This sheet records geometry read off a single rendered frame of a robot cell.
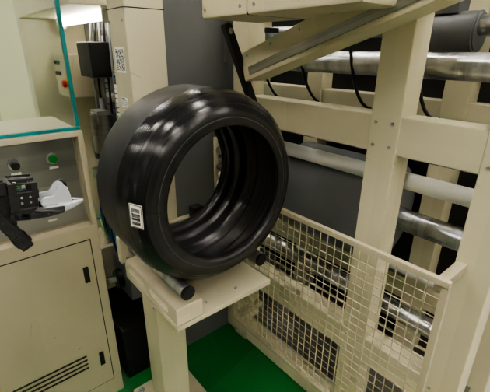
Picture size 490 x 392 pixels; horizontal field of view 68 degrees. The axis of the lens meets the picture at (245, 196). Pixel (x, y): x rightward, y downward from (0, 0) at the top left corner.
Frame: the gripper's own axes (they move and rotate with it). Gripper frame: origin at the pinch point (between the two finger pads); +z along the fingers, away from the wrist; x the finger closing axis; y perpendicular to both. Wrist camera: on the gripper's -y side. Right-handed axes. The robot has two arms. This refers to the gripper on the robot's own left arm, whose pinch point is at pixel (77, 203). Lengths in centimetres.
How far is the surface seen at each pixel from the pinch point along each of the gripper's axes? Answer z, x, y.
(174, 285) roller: 23.4, -6.2, -26.6
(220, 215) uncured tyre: 53, 13, -17
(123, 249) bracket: 20.8, 23.7, -27.6
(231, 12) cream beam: 48, 9, 50
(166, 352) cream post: 40, 26, -82
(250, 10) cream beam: 48, 1, 50
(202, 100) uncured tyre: 27.8, -8.9, 25.5
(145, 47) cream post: 29, 26, 38
